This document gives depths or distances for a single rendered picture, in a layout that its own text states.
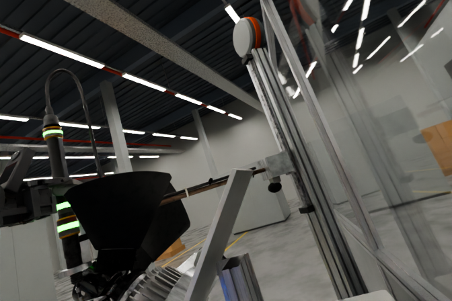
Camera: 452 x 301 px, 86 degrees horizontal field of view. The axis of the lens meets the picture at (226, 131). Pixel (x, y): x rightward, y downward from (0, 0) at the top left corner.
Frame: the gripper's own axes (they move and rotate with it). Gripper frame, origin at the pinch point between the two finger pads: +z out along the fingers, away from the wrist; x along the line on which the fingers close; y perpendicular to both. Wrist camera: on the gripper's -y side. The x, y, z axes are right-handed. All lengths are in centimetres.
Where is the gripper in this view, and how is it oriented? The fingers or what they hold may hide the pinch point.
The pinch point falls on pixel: (71, 184)
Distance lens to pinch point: 78.3
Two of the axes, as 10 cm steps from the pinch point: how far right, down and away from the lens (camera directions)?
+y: 3.2, 9.2, -2.3
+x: 9.1, -3.6, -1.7
